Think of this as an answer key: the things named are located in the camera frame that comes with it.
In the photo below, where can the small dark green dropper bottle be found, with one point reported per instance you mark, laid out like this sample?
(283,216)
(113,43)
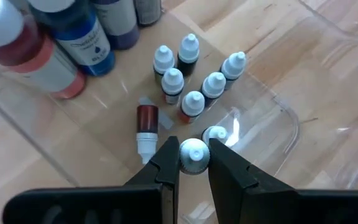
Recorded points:
(194,155)

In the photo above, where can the large purple food coloring bottle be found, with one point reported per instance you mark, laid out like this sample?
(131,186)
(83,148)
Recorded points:
(120,21)

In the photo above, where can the large blue food coloring bottle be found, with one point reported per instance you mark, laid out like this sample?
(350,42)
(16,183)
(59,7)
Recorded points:
(85,46)

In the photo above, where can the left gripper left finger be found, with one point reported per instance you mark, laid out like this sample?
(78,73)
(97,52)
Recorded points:
(168,168)

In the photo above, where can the small red dropper bottle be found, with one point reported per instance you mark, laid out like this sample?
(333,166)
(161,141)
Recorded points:
(172,81)
(193,102)

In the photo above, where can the small dark blue dropper bottle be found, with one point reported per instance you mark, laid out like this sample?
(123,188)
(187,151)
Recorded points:
(213,84)

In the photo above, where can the large red food coloring bottle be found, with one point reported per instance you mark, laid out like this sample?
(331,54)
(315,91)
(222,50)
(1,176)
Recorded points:
(26,53)

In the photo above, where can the small teal dropper bottle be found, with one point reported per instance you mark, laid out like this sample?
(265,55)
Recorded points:
(234,63)

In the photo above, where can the small orange dropper bottle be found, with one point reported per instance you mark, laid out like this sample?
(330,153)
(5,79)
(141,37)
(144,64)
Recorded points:
(147,119)

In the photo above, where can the large black food coloring bottle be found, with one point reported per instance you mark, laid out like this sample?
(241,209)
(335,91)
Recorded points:
(148,11)

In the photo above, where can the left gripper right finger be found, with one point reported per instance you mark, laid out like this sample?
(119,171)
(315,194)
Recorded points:
(232,177)

